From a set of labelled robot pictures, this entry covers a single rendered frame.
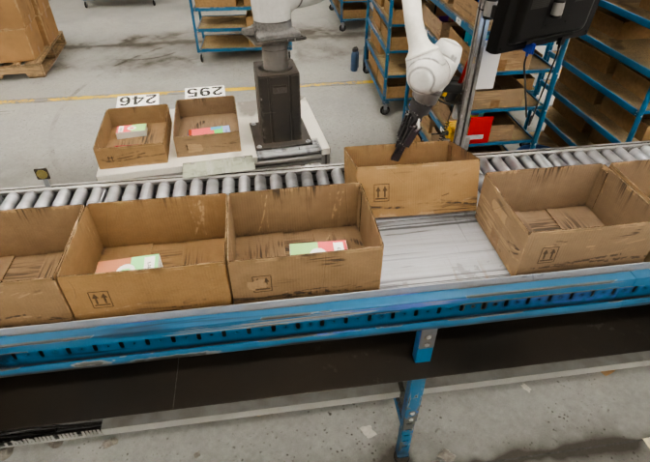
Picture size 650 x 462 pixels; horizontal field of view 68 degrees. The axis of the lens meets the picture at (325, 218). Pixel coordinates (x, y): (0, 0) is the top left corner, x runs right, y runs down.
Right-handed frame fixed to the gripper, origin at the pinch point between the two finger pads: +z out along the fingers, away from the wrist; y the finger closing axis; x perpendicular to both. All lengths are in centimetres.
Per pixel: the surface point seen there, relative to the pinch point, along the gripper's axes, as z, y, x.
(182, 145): 42, 42, 73
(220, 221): 22, -32, 59
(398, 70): 35, 229, -82
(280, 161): 37, 38, 31
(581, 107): -11, 104, -153
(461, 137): -1.9, 25.1, -37.2
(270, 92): 11, 47, 43
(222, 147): 39, 43, 56
